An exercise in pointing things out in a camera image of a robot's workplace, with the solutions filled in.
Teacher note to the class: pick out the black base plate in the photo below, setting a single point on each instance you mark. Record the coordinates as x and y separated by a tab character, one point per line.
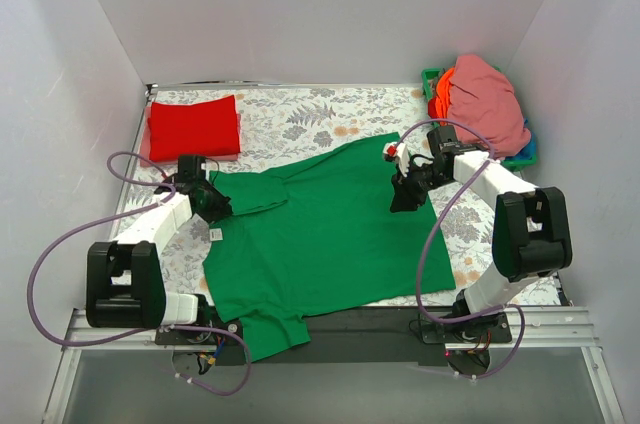
362	335

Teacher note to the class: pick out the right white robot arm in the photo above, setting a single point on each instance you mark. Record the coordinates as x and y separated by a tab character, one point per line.
530	237

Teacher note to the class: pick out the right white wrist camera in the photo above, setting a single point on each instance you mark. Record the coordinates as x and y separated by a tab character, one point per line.
397	153

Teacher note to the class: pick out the green plastic basket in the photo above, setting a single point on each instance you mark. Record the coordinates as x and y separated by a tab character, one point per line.
426	76

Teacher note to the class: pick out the folded red t shirt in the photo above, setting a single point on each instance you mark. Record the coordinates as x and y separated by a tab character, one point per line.
210	128

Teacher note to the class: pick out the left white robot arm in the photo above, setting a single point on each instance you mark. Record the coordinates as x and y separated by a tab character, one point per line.
125	287

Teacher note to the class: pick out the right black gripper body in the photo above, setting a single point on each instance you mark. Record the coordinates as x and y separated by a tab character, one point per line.
407	189

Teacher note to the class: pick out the pink t shirt in basket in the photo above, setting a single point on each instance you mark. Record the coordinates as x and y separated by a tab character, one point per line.
483	103

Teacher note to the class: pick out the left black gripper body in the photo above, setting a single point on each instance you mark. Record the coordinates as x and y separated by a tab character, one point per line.
218	204

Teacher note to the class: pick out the floral table cloth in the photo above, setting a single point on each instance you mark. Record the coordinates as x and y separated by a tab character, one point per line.
280	125

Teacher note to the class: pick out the blue t shirt in basket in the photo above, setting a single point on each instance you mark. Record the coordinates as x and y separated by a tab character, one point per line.
528	154

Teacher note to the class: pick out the green t shirt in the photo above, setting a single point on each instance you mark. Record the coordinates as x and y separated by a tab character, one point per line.
314	237

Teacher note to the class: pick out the orange t shirt in basket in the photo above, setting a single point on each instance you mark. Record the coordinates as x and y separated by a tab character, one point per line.
440	86

